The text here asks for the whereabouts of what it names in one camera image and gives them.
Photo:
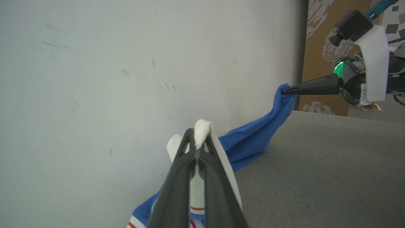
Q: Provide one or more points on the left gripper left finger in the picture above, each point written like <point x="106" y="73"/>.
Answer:
<point x="174" y="196"/>

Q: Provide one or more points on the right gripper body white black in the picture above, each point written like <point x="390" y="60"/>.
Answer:
<point x="376" y="63"/>

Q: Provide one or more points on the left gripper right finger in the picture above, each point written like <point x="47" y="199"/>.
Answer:
<point x="220" y="196"/>

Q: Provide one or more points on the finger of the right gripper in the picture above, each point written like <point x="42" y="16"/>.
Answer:
<point x="316" y="86"/>

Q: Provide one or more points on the blue white basketball jersey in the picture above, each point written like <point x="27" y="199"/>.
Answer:
<point x="250" y="139"/>

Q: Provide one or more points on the brown printed cardboard box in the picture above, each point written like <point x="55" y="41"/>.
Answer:
<point x="319" y="47"/>

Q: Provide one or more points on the grey checker patterned panel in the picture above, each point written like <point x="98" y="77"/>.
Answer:
<point x="395" y="22"/>

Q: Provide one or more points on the grey fabric sofa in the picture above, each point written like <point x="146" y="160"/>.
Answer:
<point x="316" y="174"/>

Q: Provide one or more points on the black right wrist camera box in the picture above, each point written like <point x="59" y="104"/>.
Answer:
<point x="352" y="25"/>

